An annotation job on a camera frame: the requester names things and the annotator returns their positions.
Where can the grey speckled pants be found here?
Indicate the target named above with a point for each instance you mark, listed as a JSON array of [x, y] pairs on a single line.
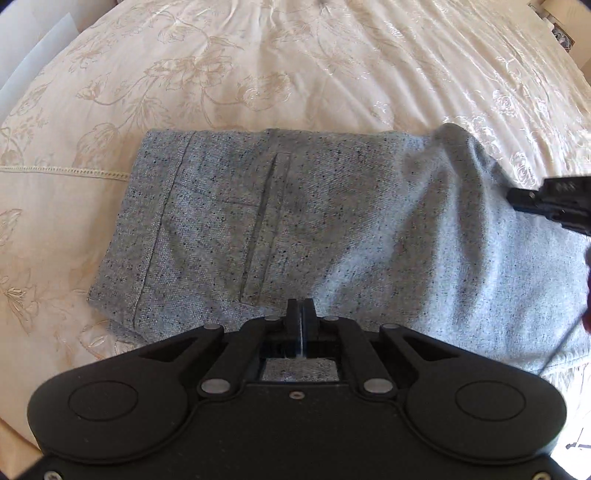
[[351, 221]]

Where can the white bedside table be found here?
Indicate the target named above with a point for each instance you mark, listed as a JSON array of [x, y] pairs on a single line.
[[554, 18]]

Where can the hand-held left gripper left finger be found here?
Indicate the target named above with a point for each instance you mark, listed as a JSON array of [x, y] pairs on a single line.
[[292, 323]]

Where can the cream embroidered bedspread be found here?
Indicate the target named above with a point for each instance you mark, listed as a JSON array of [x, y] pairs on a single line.
[[277, 64]]

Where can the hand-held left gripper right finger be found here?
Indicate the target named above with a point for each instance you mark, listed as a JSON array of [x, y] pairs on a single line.
[[308, 323]]

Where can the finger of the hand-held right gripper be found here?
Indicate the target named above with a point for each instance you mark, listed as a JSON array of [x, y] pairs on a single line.
[[524, 199]]

